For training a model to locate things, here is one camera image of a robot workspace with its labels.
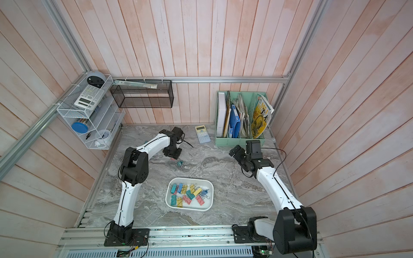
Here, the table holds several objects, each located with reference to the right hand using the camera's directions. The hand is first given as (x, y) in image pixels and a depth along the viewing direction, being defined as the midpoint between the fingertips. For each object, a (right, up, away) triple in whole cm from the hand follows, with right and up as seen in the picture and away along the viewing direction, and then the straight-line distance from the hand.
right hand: (234, 153), depth 86 cm
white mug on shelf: (-70, +9, -5) cm, 71 cm away
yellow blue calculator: (-17, +11, +28) cm, 35 cm away
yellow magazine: (+21, +24, +14) cm, 35 cm away
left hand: (-36, -4, +15) cm, 40 cm away
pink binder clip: (-26, -24, -4) cm, 36 cm away
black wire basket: (-58, +39, +20) cm, 72 cm away
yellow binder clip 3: (-20, -21, -2) cm, 29 cm away
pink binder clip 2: (-19, -25, -3) cm, 31 cm away
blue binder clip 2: (-17, -21, -3) cm, 27 cm away
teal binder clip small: (-33, -25, -3) cm, 41 cm away
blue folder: (+2, +14, +10) cm, 17 cm away
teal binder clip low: (-31, -7, +8) cm, 33 cm away
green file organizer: (+5, +21, +9) cm, 24 cm away
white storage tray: (-17, -17, +1) cm, 24 cm away
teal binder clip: (-25, -22, -1) cm, 33 cm away
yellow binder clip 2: (-30, -25, -3) cm, 39 cm away
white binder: (-6, +23, +9) cm, 25 cm away
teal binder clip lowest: (-33, -19, -1) cm, 38 cm away
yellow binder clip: (-27, -20, 0) cm, 34 cm away
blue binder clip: (-30, -19, +2) cm, 36 cm away
